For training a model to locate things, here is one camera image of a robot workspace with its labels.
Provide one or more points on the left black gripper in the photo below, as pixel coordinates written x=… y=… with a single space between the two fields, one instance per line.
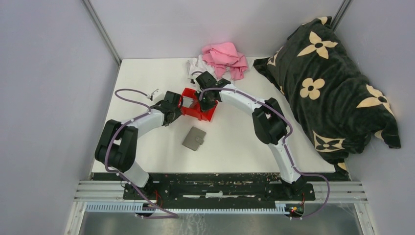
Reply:
x=177 y=113

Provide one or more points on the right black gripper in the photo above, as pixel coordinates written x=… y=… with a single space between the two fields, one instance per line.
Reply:
x=205 y=107

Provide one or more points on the red plastic bin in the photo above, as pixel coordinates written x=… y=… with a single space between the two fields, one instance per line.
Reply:
x=197 y=113

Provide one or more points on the grey card holder wallet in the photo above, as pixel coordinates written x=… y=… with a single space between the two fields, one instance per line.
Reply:
x=194 y=139

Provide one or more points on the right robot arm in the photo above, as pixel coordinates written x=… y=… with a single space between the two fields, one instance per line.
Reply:
x=270 y=125

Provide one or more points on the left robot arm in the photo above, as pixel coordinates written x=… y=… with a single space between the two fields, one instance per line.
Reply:
x=117 y=146

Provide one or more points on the stack of cards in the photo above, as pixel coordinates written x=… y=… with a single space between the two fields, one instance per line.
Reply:
x=189 y=103

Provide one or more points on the white cloth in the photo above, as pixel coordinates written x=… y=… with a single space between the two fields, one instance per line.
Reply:
x=195 y=67

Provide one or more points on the pink cloth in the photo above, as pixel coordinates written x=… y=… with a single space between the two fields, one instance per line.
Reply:
x=225 y=57

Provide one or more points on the black floral pillow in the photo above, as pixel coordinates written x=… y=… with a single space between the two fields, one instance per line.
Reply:
x=335 y=104

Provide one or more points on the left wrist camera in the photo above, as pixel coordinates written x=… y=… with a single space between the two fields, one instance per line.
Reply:
x=156 y=95

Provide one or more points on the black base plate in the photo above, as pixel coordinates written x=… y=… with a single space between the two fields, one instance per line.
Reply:
x=220 y=190

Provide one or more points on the aluminium rail frame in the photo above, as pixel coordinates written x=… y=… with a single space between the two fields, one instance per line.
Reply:
x=106 y=207

